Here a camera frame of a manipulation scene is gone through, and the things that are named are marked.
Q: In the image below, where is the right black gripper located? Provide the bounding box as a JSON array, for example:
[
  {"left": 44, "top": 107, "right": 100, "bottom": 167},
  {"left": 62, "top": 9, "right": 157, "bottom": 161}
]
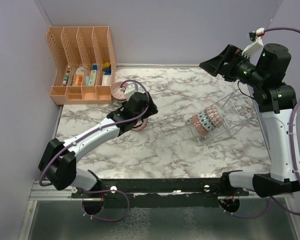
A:
[{"left": 200, "top": 43, "right": 266, "bottom": 88}]

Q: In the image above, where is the grey white patterned bowl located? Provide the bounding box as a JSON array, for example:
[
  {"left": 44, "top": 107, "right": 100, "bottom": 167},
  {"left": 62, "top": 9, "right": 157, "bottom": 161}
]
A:
[{"left": 132, "top": 118, "right": 148, "bottom": 131}]

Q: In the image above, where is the red floral bowl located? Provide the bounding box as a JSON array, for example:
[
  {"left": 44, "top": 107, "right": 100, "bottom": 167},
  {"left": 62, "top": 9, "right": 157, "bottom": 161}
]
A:
[{"left": 191, "top": 115, "right": 209, "bottom": 136}]

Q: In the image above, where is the light blue patterned bowl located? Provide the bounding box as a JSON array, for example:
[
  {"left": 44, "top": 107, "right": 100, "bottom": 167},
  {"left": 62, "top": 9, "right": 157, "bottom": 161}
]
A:
[{"left": 197, "top": 109, "right": 216, "bottom": 133}]

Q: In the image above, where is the dark blue patterned bowl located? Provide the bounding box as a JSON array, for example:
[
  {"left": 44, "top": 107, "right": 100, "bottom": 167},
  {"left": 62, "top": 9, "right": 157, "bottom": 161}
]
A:
[{"left": 205, "top": 105, "right": 225, "bottom": 129}]

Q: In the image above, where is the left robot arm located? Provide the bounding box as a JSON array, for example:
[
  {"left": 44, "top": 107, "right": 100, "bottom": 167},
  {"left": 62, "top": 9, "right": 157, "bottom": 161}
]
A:
[{"left": 38, "top": 92, "right": 158, "bottom": 198}]

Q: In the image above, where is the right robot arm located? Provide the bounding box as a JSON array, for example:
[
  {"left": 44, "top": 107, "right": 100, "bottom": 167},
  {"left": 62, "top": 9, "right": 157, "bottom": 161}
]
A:
[{"left": 199, "top": 43, "right": 300, "bottom": 198}]

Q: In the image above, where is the pink patterned bowl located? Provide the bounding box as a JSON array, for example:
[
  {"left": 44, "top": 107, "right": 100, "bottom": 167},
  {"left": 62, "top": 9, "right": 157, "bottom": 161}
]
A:
[{"left": 110, "top": 81, "right": 128, "bottom": 101}]

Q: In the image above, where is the orange plastic file organizer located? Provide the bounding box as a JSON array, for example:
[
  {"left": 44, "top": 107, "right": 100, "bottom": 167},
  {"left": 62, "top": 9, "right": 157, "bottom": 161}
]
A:
[{"left": 46, "top": 26, "right": 117, "bottom": 106}]

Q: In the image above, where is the white wire dish rack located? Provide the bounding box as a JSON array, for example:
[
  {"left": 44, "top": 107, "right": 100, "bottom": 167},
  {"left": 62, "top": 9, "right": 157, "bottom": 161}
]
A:
[{"left": 186, "top": 90, "right": 256, "bottom": 145}]

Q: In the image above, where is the black mounting base rail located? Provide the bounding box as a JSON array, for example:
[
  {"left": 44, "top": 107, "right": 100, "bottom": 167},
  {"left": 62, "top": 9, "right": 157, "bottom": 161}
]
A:
[{"left": 71, "top": 177, "right": 249, "bottom": 209}]

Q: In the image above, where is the aluminium frame rail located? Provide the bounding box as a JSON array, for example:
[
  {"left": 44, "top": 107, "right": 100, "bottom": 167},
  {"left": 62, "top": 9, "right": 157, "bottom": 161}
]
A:
[{"left": 28, "top": 180, "right": 83, "bottom": 201}]

